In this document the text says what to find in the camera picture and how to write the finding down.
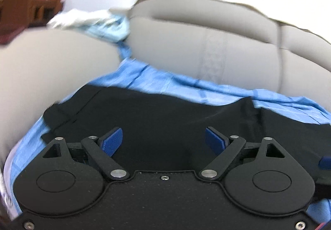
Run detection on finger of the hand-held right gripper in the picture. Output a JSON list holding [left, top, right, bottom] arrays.
[[319, 155, 331, 170]]

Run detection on blue checked bed sheet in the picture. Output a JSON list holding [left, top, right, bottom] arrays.
[[0, 57, 331, 221]]

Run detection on white cloth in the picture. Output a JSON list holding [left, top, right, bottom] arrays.
[[48, 8, 117, 30]]

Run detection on black pants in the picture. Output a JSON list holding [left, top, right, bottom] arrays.
[[41, 84, 331, 187]]

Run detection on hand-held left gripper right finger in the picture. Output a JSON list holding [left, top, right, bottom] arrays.
[[198, 127, 287, 181]]

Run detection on brown wooden cabinet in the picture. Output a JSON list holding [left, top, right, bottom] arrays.
[[0, 0, 73, 45]]

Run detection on grey leather sofa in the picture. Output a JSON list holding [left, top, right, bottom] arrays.
[[0, 0, 331, 177]]

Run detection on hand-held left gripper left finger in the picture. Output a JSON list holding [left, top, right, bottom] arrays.
[[41, 127, 130, 181]]

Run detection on light blue garment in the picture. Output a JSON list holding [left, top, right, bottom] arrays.
[[84, 14, 130, 47]]

